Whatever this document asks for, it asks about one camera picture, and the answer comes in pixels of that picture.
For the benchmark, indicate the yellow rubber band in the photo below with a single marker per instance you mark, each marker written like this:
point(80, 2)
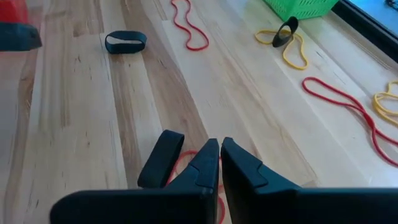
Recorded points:
point(376, 102)
point(283, 55)

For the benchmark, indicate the green plastic basket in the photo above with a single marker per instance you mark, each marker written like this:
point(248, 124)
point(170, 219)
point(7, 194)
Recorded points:
point(298, 9)

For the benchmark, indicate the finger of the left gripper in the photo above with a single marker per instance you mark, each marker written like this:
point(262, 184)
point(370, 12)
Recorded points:
point(18, 37)

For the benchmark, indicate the red rubber band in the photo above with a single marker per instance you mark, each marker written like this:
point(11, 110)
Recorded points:
point(370, 123)
point(188, 152)
point(187, 43)

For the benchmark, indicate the black aluminium table frame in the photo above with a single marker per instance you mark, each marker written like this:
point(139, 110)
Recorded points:
point(367, 26)

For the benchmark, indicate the red plastic basket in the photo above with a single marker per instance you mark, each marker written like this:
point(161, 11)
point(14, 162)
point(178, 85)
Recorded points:
point(11, 11)

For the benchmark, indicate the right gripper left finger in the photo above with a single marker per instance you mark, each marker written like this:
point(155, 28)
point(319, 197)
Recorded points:
point(140, 208)

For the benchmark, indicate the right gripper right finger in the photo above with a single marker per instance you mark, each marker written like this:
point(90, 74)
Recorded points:
point(311, 208)

